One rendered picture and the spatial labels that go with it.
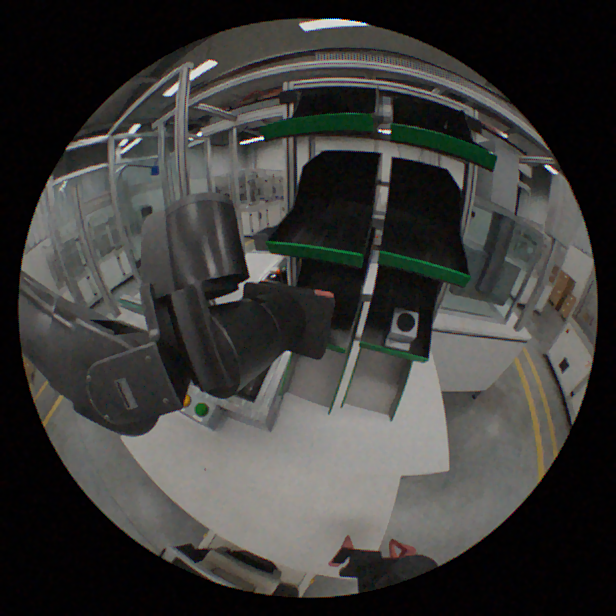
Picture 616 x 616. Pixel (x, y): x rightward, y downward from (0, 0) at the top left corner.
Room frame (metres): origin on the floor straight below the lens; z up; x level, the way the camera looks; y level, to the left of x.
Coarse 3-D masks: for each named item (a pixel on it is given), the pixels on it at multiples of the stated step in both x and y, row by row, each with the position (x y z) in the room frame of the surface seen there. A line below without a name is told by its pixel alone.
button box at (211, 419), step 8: (192, 400) 0.19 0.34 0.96; (200, 400) 0.19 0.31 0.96; (184, 408) 0.15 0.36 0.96; (192, 408) 0.16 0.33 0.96; (208, 408) 0.17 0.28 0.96; (216, 408) 0.18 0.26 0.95; (192, 416) 0.14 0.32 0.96; (200, 416) 0.14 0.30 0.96; (208, 416) 0.15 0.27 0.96; (216, 416) 0.16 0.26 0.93; (208, 424) 0.13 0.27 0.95; (216, 424) 0.14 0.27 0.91
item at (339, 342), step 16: (368, 256) 0.31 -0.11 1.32; (304, 272) 0.36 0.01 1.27; (320, 272) 0.38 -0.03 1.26; (336, 272) 0.37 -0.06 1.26; (352, 272) 0.36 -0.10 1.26; (320, 288) 0.34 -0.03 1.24; (336, 288) 0.33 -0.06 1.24; (352, 288) 0.33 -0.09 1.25; (336, 304) 0.30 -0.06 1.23; (352, 304) 0.29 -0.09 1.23; (336, 320) 0.27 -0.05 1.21; (352, 320) 0.26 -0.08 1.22; (336, 336) 0.24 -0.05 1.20
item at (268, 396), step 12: (276, 264) 1.10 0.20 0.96; (264, 276) 0.95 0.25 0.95; (276, 360) 0.36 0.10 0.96; (288, 360) 0.37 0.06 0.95; (276, 372) 0.32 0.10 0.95; (264, 384) 0.27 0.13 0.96; (276, 384) 0.27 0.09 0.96; (264, 396) 0.24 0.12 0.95; (276, 396) 0.25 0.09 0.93; (276, 408) 0.23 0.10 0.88
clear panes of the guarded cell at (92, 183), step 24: (192, 168) 1.59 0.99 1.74; (96, 192) 0.89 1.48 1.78; (192, 192) 1.60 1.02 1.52; (48, 216) 0.44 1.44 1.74; (72, 216) 0.67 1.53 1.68; (96, 216) 0.86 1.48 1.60; (72, 240) 0.62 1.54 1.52; (96, 240) 0.81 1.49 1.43; (120, 240) 1.01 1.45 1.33; (72, 264) 0.57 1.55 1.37; (120, 264) 0.94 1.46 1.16; (72, 288) 0.42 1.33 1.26; (96, 288) 0.67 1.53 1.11; (120, 288) 0.86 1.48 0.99
